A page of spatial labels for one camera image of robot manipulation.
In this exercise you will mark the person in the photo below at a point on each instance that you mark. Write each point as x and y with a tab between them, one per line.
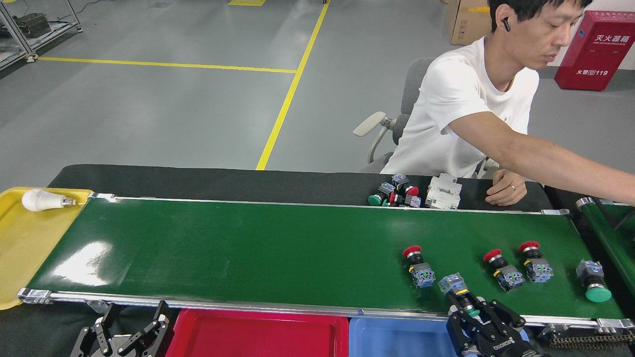
461	99

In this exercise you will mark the blue plastic bin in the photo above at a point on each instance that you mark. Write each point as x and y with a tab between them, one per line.
397	339

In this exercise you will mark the dark metal box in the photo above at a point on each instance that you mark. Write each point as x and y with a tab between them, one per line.
32	25

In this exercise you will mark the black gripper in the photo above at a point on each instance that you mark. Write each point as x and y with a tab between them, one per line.
503	346

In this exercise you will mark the green conveyor belt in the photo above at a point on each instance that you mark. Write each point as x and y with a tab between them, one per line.
615	243
297	248

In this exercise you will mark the red fire extinguisher box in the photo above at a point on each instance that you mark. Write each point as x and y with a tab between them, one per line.
600	54

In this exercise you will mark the yellow push button switch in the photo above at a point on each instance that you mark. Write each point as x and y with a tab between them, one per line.
452	283

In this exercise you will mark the person's right forearm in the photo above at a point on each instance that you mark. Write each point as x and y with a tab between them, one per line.
570	166

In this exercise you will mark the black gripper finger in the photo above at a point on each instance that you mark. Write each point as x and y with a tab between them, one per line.
161	311
110	313

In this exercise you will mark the person's left hand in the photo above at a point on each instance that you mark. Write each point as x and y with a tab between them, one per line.
508	191

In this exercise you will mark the white light bulb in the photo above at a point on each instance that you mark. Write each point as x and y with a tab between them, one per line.
39	200

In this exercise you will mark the silver metal rack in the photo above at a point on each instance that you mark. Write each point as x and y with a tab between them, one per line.
59	27

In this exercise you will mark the grey office chair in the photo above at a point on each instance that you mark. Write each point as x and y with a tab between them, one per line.
414	84

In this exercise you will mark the red plastic bin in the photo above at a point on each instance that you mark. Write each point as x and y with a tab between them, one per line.
258	337

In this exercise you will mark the yellow plastic tray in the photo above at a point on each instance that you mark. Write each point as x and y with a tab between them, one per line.
30	243

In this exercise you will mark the brown cardboard box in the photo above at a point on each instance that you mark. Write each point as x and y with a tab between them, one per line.
466	25

